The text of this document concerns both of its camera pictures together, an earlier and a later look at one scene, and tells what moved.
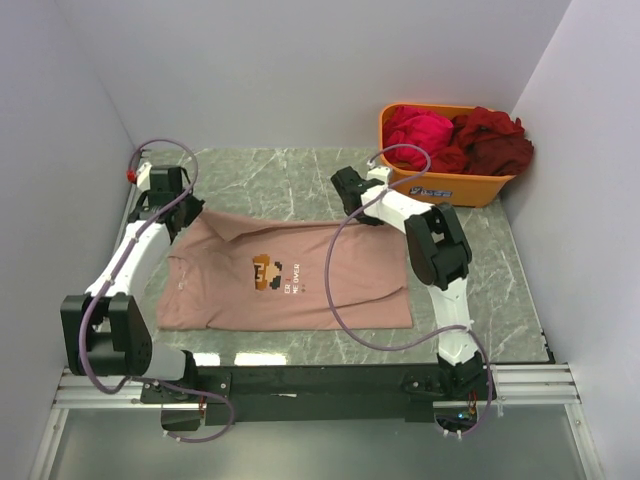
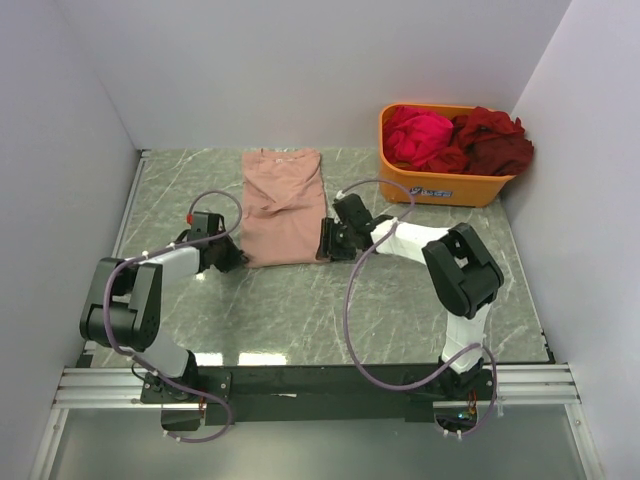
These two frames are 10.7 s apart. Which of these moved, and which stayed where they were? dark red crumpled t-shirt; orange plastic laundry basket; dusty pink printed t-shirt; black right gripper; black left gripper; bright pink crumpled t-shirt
Moved: black right gripper; dusty pink printed t-shirt; black left gripper
Stayed: orange plastic laundry basket; dark red crumpled t-shirt; bright pink crumpled t-shirt
